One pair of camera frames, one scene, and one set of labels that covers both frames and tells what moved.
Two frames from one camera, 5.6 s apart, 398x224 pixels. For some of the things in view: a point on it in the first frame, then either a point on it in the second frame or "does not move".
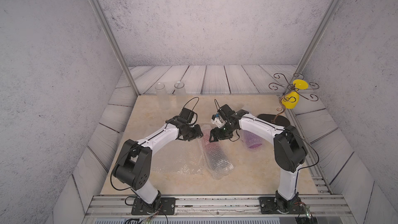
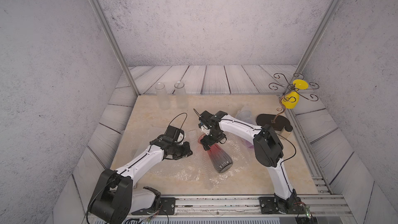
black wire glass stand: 289,97 does not move
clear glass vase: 164,100 does not move
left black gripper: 198,133 to 186,151
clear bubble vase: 180,99 does not move
